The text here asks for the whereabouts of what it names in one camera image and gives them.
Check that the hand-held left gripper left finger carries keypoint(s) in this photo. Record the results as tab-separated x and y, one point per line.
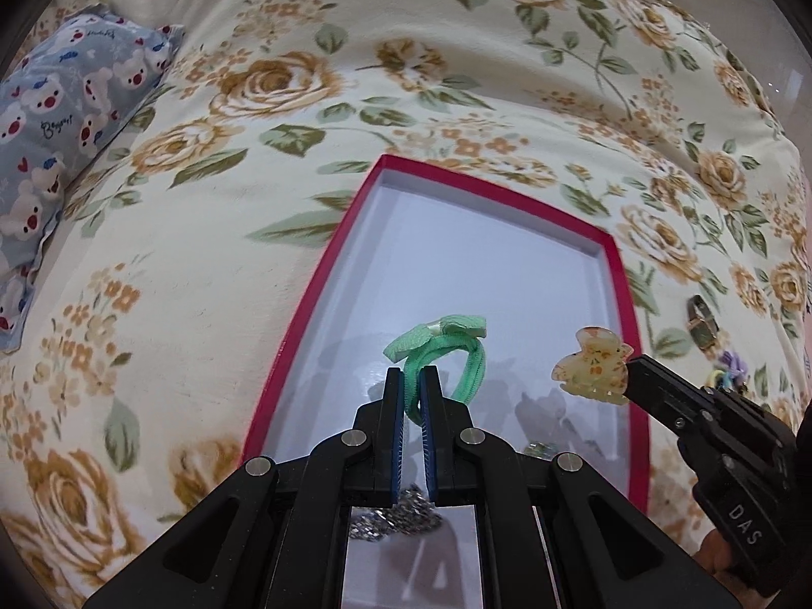
396	431

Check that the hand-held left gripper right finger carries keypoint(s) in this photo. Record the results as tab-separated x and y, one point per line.
431	438

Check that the red shallow box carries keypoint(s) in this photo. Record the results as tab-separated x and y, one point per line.
476	254

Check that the floral blanket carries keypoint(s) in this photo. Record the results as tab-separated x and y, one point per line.
222	266

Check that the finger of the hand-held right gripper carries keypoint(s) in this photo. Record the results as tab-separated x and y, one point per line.
672	377
653	403

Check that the green dial wristwatch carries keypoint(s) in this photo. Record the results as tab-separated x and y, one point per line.
703	328

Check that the blue bear print pillow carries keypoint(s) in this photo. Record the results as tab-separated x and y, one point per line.
63	114

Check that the yellow floral hair claw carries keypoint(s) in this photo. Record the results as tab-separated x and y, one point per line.
590	368

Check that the person's right hand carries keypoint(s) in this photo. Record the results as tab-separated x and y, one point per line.
717	555

